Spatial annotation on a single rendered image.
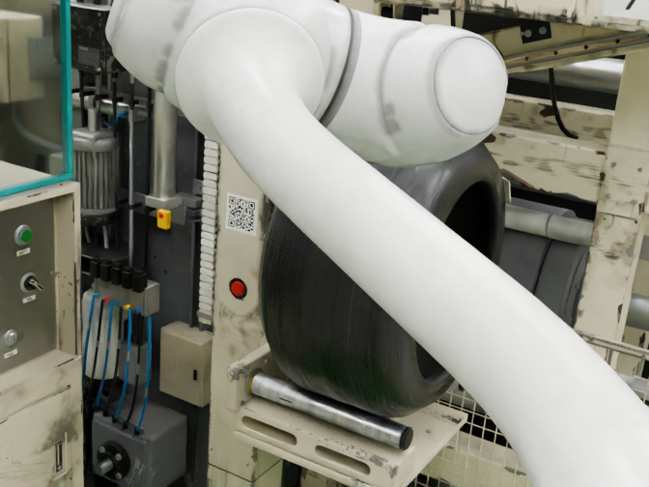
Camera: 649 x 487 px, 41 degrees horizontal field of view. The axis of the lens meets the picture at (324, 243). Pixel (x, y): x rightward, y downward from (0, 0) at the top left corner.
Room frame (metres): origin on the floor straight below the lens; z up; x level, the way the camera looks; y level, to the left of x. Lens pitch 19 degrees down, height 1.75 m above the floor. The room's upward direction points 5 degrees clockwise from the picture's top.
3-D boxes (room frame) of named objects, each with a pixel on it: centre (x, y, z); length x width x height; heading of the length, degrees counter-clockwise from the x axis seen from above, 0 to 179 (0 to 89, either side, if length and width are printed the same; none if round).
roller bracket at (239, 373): (1.70, 0.06, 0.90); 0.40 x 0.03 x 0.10; 151
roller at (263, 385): (1.49, -0.03, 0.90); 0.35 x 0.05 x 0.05; 61
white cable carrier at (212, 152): (1.74, 0.23, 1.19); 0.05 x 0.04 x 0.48; 151
